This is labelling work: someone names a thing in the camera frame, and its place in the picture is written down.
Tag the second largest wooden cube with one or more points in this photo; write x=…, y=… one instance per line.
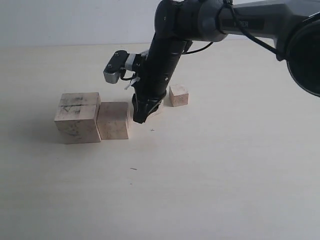
x=113, y=120

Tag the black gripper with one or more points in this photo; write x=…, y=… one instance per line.
x=155, y=74

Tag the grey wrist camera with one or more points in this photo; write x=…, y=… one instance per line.
x=120, y=62

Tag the smallest wooden cube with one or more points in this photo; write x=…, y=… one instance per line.
x=178, y=95

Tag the third largest wooden cube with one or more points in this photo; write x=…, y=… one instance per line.
x=159, y=110

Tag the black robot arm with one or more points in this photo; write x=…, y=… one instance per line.
x=290, y=29

